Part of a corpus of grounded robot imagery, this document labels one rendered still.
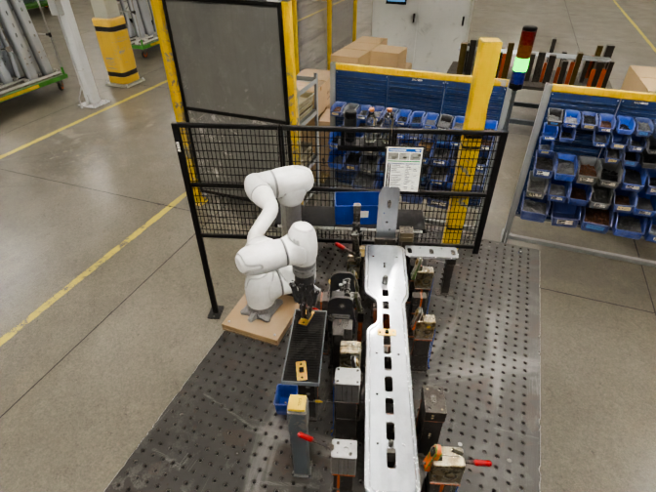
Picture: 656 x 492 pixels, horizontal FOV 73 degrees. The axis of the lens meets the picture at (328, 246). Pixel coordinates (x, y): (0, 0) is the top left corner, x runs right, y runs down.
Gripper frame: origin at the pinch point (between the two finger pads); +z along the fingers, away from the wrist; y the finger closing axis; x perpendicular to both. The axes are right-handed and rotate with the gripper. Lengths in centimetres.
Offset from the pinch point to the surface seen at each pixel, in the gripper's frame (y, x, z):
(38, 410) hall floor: -176, -32, 123
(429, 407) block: 55, -11, 21
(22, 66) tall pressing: -687, 401, 70
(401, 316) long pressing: 33, 34, 23
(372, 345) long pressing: 25.3, 12.6, 23.5
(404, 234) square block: 19, 92, 18
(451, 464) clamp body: 66, -31, 18
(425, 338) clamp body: 46, 31, 30
